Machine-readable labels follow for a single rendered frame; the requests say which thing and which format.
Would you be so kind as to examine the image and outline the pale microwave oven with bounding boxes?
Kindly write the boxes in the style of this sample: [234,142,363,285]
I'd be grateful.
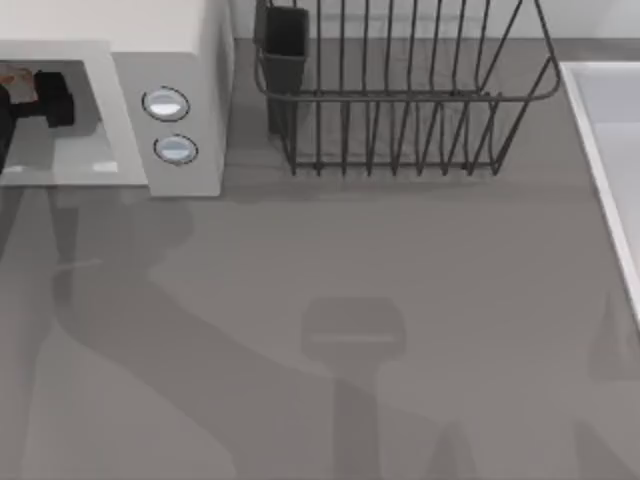
[0,0,237,199]

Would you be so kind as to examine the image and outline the dark grey utensil cup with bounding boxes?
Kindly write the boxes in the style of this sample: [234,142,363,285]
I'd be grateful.
[254,0,311,134]

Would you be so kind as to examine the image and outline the large round microwave knob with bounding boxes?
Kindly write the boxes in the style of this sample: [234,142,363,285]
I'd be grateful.
[141,85,191,123]

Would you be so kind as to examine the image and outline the dark wire dish rack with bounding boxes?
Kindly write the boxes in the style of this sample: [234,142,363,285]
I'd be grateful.
[253,0,562,178]

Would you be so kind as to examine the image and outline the small round microwave knob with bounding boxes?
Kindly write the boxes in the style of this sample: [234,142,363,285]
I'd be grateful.
[153,133,200,166]

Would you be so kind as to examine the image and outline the white sink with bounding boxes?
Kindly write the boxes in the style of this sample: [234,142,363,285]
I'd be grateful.
[559,61,640,332]

